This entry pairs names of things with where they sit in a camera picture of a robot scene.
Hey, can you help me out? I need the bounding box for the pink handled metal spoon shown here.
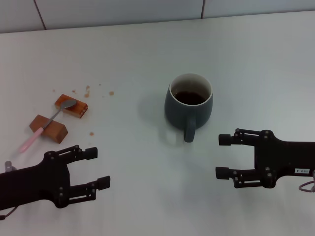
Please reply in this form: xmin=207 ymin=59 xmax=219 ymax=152
xmin=19 ymin=99 xmax=77 ymax=152

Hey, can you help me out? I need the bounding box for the grey ceramic mug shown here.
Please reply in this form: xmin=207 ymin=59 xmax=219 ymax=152
xmin=164 ymin=73 xmax=214 ymax=143

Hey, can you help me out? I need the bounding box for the orange grooved wooden block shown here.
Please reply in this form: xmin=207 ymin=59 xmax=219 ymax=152
xmin=54 ymin=94 xmax=89 ymax=119

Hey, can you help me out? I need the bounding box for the dark coffee liquid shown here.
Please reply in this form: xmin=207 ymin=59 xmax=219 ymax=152
xmin=171 ymin=90 xmax=207 ymax=105

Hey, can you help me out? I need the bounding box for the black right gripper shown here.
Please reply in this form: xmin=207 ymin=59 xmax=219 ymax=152
xmin=215 ymin=128 xmax=315 ymax=189

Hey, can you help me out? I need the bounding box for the brown wooden block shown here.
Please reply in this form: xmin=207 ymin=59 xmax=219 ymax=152
xmin=29 ymin=114 xmax=68 ymax=145

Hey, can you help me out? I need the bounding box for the right gripper cable with plug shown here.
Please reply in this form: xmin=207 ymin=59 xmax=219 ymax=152
xmin=299 ymin=172 xmax=315 ymax=193

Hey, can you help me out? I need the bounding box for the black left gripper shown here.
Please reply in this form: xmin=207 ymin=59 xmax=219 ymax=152
xmin=0 ymin=145 xmax=111 ymax=211

